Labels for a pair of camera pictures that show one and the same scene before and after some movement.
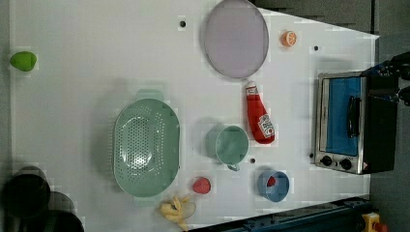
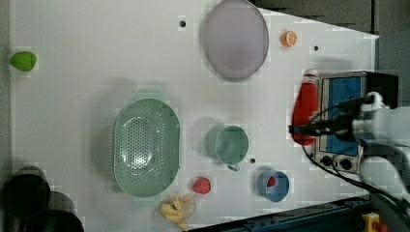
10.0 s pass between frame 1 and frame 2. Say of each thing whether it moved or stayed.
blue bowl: stayed
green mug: stayed
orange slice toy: stayed
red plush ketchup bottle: moved
